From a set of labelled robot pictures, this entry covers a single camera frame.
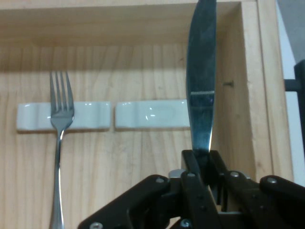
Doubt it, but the silver table knife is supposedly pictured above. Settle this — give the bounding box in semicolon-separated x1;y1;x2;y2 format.
185;0;217;153

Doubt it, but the light wooden drawer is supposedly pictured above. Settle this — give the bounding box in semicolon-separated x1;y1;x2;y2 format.
0;0;295;229

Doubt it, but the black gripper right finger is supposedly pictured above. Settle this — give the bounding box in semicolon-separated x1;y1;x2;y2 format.
209;150;305;229

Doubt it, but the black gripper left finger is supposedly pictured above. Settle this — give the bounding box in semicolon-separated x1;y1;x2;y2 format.
77;149;220;229

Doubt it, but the white ceramic cutlery rest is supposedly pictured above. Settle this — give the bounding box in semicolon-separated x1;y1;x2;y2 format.
114;99;191;131
16;101;112;133

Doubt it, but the silver fork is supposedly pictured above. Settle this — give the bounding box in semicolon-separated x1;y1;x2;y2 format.
49;71;75;229

